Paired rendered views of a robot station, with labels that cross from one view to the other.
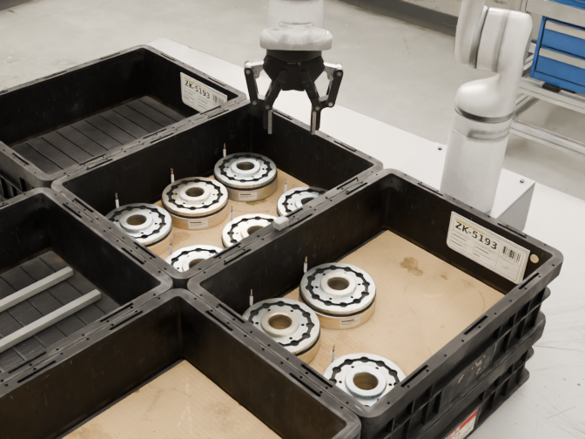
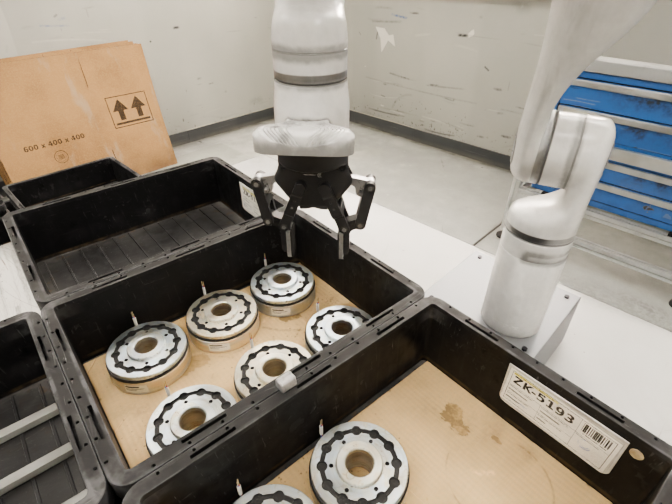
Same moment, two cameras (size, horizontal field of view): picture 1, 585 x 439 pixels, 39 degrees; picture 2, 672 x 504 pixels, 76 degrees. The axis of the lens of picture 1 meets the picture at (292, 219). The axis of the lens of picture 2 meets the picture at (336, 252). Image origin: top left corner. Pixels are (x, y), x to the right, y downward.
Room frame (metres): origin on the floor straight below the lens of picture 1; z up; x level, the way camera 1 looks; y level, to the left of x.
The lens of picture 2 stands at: (0.60, -0.07, 1.30)
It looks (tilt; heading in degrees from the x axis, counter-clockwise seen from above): 35 degrees down; 7
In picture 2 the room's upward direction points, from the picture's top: straight up
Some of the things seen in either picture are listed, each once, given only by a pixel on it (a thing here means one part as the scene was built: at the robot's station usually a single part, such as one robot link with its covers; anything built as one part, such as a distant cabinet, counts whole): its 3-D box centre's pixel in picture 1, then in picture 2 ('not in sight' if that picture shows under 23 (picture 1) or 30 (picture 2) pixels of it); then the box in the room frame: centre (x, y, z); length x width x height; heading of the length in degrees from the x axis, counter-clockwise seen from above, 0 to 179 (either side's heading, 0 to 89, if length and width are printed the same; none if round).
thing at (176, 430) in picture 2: (199, 266); (192, 419); (0.87, 0.12, 0.86); 0.05 x 0.05 x 0.01
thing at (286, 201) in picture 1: (310, 205); (341, 330); (1.03, -0.03, 0.86); 0.10 x 0.10 x 0.01
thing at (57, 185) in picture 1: (222, 180); (239, 306); (1.00, 0.10, 0.92); 0.40 x 0.30 x 0.02; 137
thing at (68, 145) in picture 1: (105, 135); (159, 240); (1.21, 0.32, 0.87); 0.40 x 0.30 x 0.11; 137
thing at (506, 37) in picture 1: (493, 65); (556, 180); (1.15, -0.29, 1.05); 0.09 x 0.09 x 0.17; 71
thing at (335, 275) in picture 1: (338, 284); (359, 463); (0.84, -0.06, 0.86); 0.05 x 0.05 x 0.01
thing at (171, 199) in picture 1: (194, 195); (221, 312); (1.05, 0.15, 0.86); 0.10 x 0.10 x 0.01
